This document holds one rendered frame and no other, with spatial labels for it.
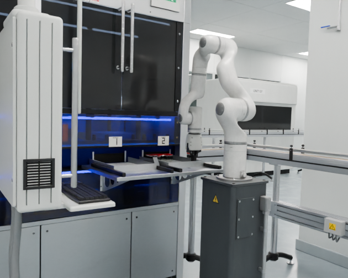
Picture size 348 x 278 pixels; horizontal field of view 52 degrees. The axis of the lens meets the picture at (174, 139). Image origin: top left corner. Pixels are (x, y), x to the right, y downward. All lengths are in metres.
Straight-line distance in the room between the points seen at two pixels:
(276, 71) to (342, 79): 7.15
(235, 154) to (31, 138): 0.98
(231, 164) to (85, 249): 0.98
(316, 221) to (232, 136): 1.09
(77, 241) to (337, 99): 2.28
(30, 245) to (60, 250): 0.17
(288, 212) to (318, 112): 0.97
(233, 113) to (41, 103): 0.91
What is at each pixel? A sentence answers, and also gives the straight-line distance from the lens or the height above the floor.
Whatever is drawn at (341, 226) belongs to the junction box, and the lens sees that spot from 2.55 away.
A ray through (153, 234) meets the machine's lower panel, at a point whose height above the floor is 0.41.
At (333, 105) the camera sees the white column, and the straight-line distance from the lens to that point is 3.26.
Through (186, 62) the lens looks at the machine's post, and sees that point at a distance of 2.45.
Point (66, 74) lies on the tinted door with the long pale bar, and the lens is 2.08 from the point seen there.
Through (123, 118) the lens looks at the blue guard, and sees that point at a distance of 2.19.
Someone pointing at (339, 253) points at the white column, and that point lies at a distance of 3.37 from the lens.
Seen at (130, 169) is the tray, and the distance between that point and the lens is 1.94.
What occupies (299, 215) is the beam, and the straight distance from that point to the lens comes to 2.77.
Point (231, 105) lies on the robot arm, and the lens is 1.82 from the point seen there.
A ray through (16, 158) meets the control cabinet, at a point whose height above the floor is 1.01.
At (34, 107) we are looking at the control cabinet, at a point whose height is 1.20.
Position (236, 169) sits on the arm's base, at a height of 0.92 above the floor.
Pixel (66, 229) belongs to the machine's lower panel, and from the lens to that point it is 2.15.
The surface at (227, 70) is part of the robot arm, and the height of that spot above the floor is 1.43.
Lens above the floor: 1.18
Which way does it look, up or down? 4 degrees down
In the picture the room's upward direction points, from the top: 2 degrees clockwise
